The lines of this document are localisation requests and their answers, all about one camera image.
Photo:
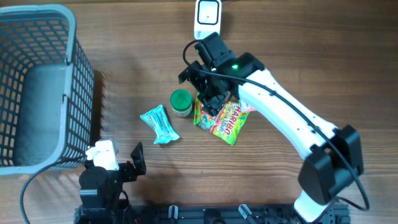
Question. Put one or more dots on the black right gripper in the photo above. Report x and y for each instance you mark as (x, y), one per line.
(213, 102)

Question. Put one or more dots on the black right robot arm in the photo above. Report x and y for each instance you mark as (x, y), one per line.
(332, 156)

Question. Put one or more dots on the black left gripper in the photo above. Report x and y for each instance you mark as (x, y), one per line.
(131, 175)

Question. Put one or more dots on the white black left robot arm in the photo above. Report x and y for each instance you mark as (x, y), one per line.
(101, 185)

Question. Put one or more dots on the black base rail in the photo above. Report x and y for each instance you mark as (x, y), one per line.
(266, 214)

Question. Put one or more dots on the red white snack packet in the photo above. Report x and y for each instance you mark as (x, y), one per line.
(246, 108)

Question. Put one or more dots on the teal tissue packet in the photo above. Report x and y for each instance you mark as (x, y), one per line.
(157, 119)

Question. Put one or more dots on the grey plastic lattice basket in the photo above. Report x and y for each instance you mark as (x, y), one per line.
(47, 90)

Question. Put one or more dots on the Haribo gummy candy bag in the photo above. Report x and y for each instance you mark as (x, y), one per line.
(225, 125)

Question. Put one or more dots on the green lid small jar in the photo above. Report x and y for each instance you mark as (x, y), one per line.
(181, 103)

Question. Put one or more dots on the white barcode scanner box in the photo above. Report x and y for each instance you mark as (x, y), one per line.
(207, 18)

